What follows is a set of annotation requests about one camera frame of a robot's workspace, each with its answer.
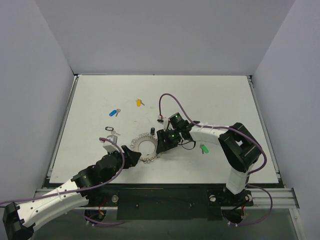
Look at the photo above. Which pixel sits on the yellow tag key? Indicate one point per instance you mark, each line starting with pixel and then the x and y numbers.
pixel 139 103

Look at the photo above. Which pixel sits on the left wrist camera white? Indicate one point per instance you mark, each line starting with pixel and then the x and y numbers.
pixel 108 143

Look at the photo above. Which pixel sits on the metal disc with keyrings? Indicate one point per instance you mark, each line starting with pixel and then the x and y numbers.
pixel 145 137

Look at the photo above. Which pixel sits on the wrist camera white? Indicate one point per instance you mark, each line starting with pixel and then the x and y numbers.
pixel 108 143
pixel 164 121

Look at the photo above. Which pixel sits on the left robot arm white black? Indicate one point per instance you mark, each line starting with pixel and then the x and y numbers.
pixel 21 218

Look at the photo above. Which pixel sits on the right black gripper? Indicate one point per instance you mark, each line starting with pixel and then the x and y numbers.
pixel 163 140

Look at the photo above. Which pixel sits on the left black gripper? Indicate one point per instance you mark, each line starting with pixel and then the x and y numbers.
pixel 125 156

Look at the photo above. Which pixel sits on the black tag key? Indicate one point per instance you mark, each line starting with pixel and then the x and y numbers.
pixel 112 131
pixel 152 131

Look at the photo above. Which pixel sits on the blue tag key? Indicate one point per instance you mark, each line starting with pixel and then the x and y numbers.
pixel 115 112

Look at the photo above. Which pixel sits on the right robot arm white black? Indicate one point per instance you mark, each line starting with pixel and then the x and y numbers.
pixel 238 145

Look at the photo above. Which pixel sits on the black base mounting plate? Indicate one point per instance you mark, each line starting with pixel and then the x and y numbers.
pixel 168 202

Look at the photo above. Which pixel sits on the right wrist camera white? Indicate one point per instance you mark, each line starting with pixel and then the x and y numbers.
pixel 164 121

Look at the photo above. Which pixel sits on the green tag key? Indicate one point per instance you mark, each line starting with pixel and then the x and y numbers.
pixel 204 149

